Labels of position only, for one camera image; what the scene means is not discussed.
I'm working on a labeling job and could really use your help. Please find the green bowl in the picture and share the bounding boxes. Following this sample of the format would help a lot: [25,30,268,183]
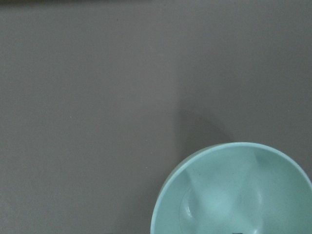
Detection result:
[150,142,312,234]

